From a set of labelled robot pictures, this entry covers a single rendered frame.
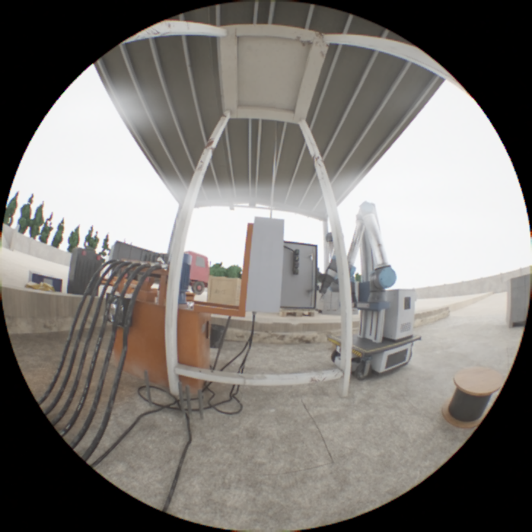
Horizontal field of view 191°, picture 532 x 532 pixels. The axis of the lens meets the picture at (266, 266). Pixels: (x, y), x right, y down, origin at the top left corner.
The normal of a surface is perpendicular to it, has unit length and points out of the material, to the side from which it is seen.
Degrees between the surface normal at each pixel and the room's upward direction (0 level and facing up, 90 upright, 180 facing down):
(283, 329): 87
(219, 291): 90
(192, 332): 90
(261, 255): 90
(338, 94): 172
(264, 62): 180
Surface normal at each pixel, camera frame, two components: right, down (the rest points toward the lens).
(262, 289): 0.07, -0.18
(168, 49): 0.07, 0.98
